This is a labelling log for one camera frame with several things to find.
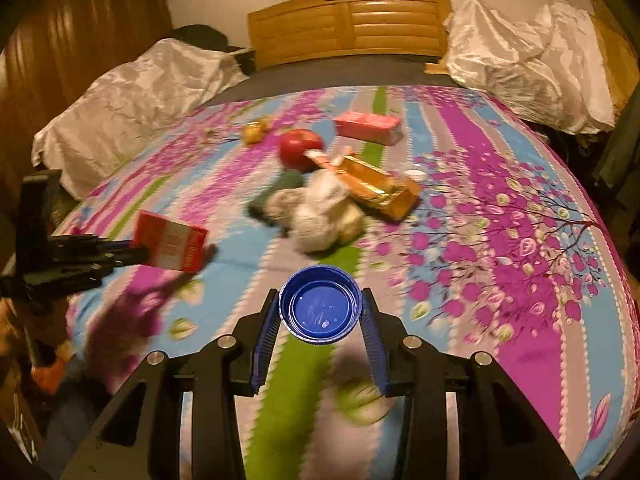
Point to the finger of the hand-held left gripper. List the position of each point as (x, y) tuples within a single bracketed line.
[(120, 252)]

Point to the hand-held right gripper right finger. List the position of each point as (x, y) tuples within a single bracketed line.
[(374, 350)]

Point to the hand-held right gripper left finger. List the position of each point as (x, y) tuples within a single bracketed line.
[(265, 342)]

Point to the small red white box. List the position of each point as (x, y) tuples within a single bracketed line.
[(170, 240)]

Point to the blue plastic lid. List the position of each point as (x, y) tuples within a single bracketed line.
[(320, 310)]

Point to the person's left hand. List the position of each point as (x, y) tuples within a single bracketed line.
[(47, 375)]

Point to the floral striped blanket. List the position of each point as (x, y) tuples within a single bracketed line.
[(475, 310)]

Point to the small white satin sheet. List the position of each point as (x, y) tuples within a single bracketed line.
[(125, 110)]

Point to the dark green cloth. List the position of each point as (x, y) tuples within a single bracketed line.
[(270, 197)]

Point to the gold foil box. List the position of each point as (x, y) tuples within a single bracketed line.
[(380, 190)]

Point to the wooden wardrobe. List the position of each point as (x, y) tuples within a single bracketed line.
[(75, 35)]

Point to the small white cap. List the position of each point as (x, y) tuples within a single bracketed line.
[(415, 176)]

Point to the yellow wrapper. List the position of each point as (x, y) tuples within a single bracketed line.
[(255, 132)]

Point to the red apple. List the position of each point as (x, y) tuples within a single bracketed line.
[(297, 147)]

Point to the pink box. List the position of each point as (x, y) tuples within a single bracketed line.
[(367, 127)]

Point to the black cloth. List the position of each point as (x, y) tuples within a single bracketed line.
[(200, 39)]

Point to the grey mattress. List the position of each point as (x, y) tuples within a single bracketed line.
[(325, 77)]

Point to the small wooden board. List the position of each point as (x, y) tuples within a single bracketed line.
[(436, 67)]

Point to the black coat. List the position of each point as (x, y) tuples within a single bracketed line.
[(617, 152)]

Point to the wooden headboard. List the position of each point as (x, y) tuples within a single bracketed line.
[(350, 25)]

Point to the large white satin sheet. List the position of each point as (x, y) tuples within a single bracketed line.
[(525, 60)]

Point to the tan padded cloth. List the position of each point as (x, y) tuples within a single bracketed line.
[(620, 55)]

